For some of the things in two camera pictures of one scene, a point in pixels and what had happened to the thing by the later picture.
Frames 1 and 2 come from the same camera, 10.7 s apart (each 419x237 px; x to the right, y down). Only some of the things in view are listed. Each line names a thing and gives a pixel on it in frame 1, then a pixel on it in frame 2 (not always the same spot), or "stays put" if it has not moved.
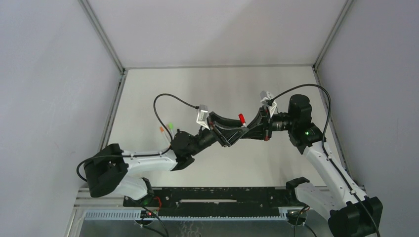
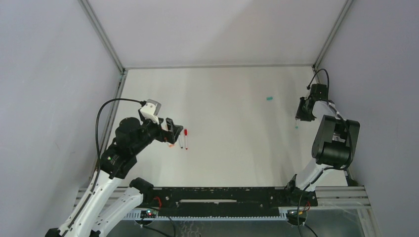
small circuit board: [145, 214] stays put
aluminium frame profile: [113, 108] stays put
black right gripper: [265, 123] → [305, 108]
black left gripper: [215, 130] → [166, 128]
